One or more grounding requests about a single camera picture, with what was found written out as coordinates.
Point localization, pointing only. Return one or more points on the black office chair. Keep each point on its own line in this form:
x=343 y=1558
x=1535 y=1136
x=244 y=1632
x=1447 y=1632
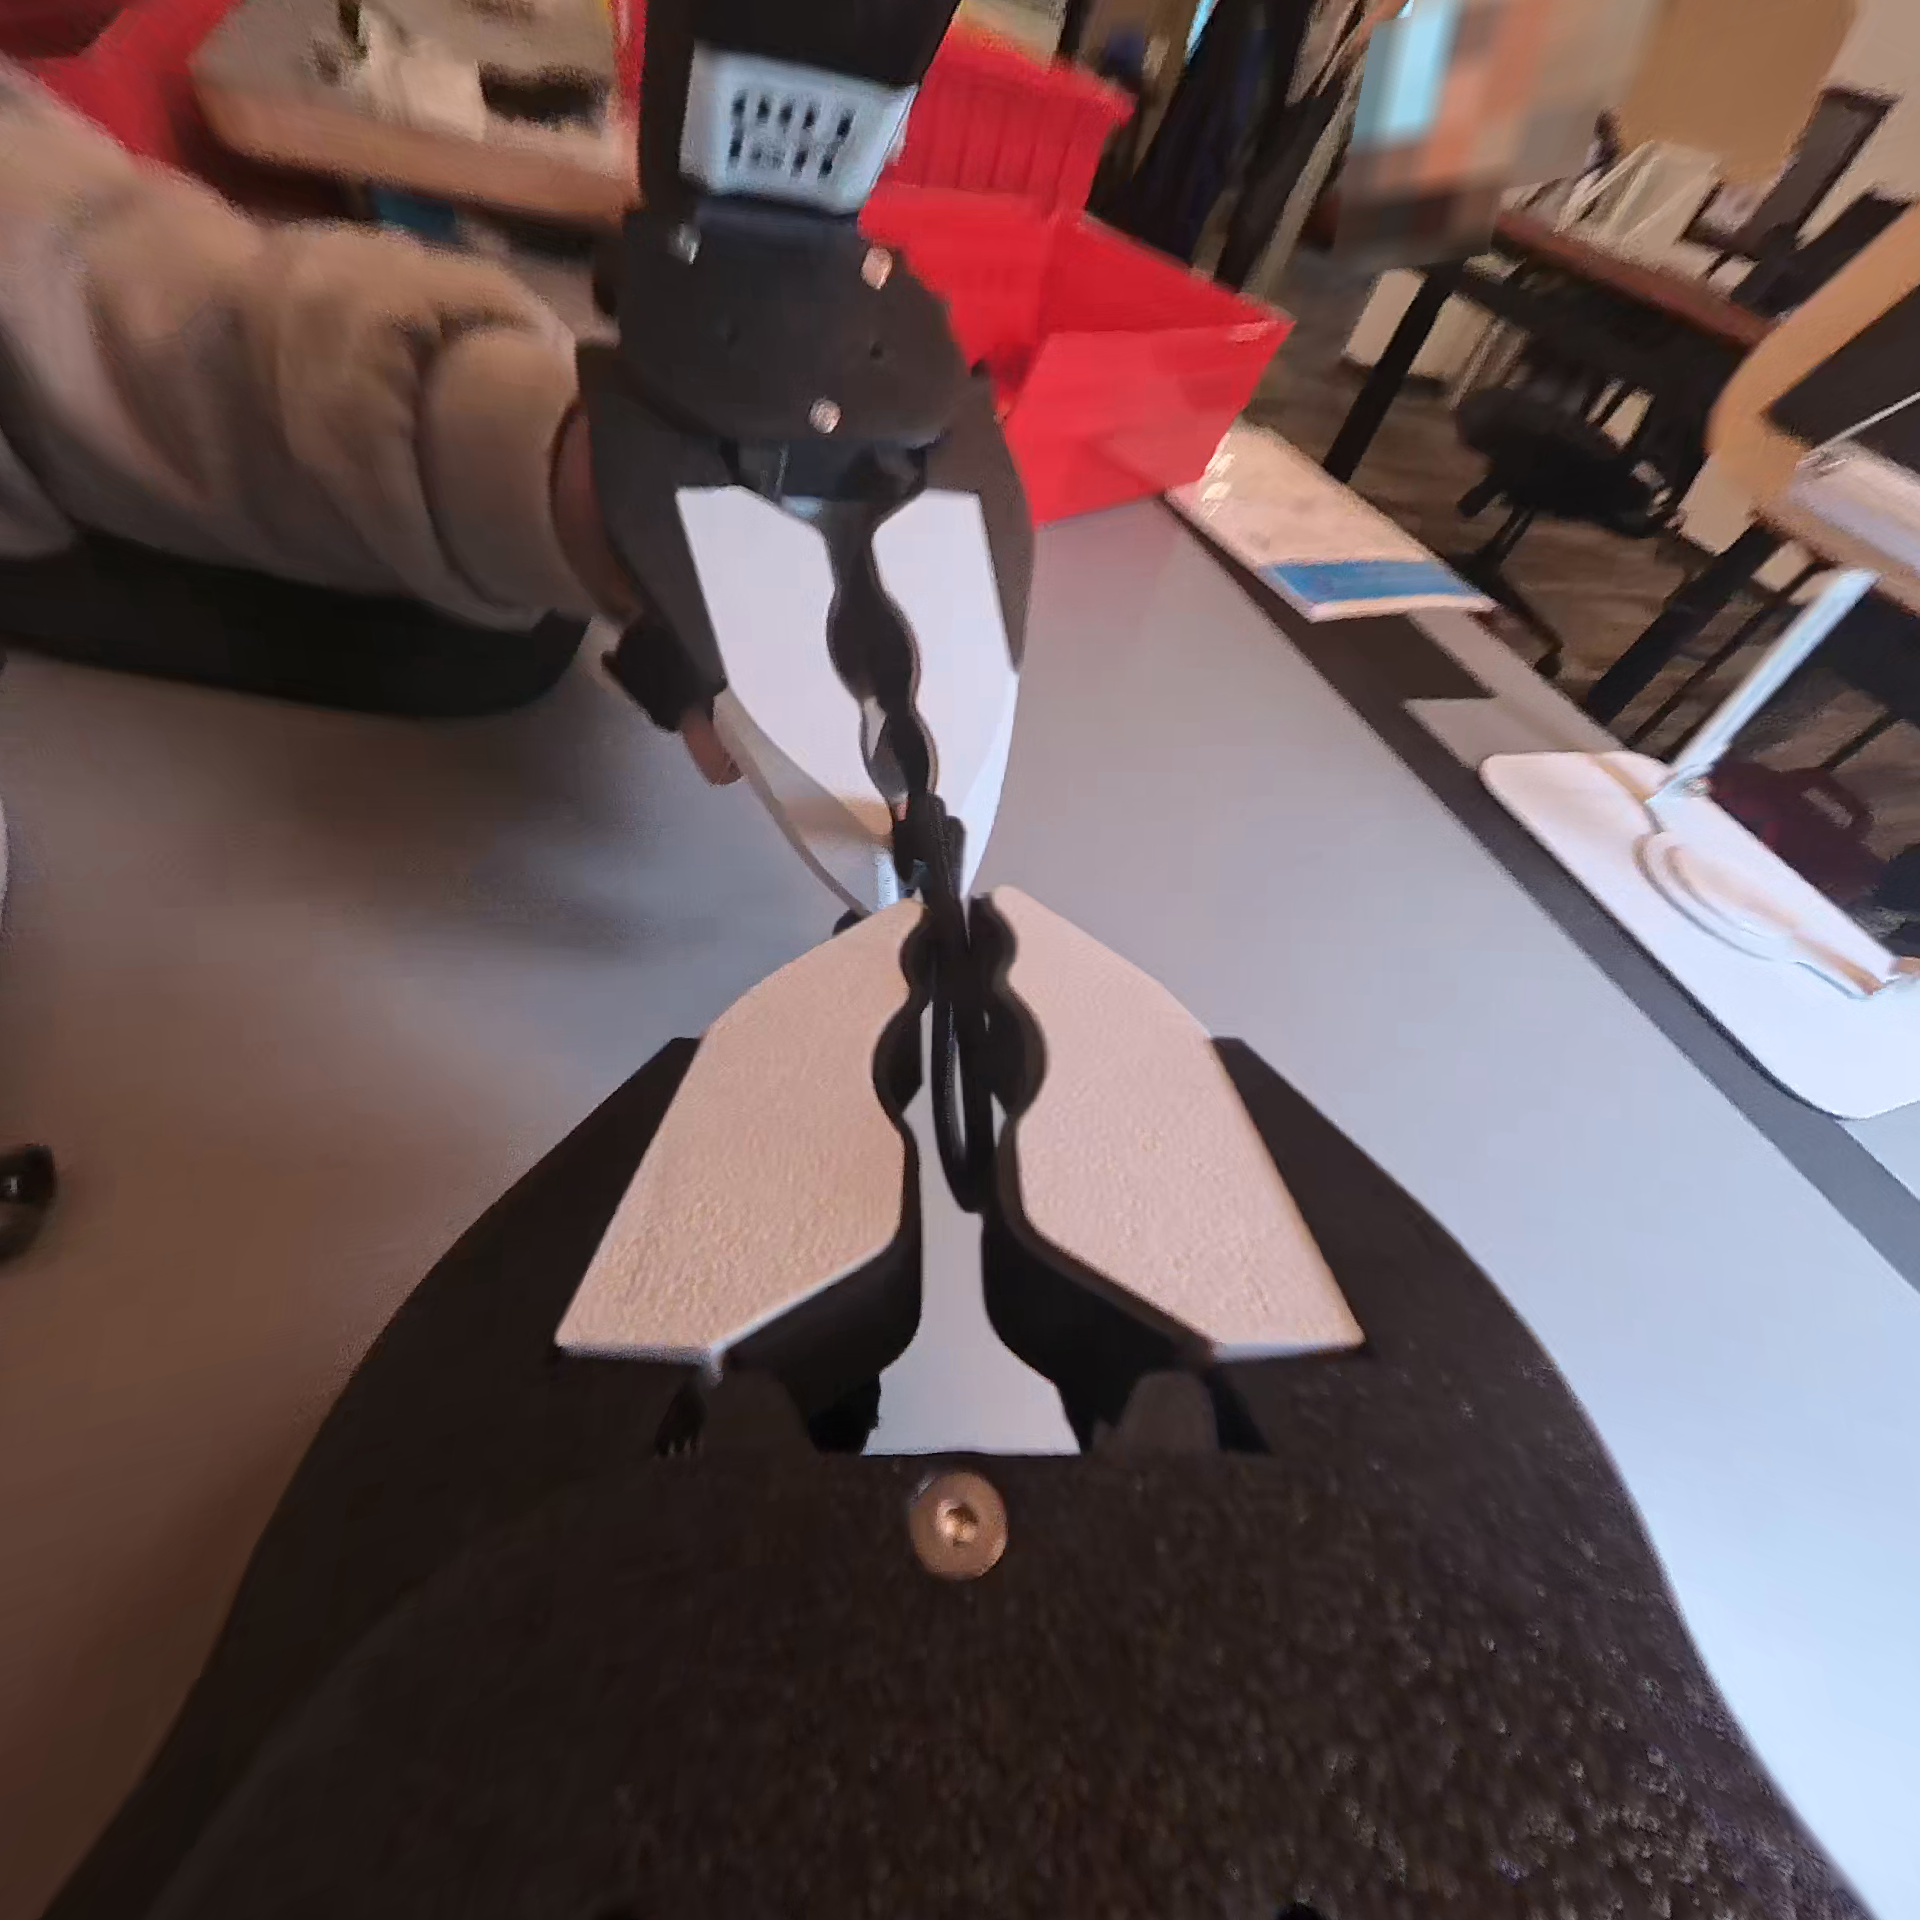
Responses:
x=1559 y=450

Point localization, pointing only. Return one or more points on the wooden office desk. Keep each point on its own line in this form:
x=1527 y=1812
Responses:
x=1620 y=278

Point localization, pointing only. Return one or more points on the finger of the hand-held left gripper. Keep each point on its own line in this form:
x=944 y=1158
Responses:
x=763 y=630
x=961 y=630

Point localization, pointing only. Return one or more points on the red plastic bin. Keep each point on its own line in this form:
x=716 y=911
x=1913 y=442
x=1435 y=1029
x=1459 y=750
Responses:
x=1142 y=390
x=1020 y=120

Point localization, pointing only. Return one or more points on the paper sheet blue print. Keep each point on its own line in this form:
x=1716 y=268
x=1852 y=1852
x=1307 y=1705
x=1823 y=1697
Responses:
x=1336 y=557

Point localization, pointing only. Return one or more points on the person's left forearm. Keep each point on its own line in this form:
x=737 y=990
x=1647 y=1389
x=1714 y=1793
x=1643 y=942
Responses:
x=225 y=376

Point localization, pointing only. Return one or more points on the white tablet stand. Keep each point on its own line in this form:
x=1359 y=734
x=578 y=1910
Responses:
x=1590 y=840

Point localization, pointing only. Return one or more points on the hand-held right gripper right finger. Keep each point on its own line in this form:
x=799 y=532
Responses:
x=1171 y=1185

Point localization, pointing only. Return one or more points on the person's left hand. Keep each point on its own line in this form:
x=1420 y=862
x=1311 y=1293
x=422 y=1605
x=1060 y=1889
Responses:
x=587 y=511

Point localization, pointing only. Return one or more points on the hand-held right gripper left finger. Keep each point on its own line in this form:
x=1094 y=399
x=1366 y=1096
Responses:
x=751 y=1170

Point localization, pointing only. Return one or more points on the black board wooden edge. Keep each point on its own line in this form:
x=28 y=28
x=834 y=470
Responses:
x=1874 y=376

